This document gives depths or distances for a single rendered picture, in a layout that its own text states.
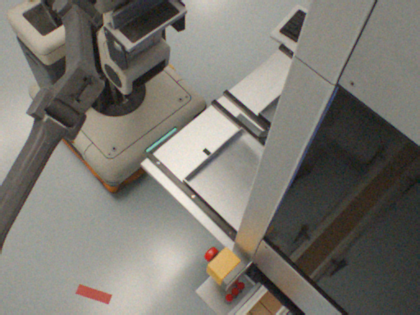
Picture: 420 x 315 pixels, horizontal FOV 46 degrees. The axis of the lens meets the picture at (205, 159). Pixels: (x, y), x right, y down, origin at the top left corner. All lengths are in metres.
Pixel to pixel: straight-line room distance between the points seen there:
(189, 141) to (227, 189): 0.20
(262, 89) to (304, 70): 1.09
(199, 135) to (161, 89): 0.85
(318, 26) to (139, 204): 1.97
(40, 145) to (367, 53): 0.72
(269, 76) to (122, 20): 0.53
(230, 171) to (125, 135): 0.86
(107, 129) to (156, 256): 0.63
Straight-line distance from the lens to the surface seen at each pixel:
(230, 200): 1.49
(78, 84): 1.07
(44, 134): 1.06
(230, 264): 1.27
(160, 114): 2.33
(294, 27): 1.96
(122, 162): 2.23
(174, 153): 1.55
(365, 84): 0.56
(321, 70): 0.58
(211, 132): 1.59
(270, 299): 1.37
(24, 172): 1.05
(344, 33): 0.53
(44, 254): 2.43
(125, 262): 2.35
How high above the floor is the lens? 2.26
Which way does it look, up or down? 64 degrees down
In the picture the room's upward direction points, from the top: 5 degrees clockwise
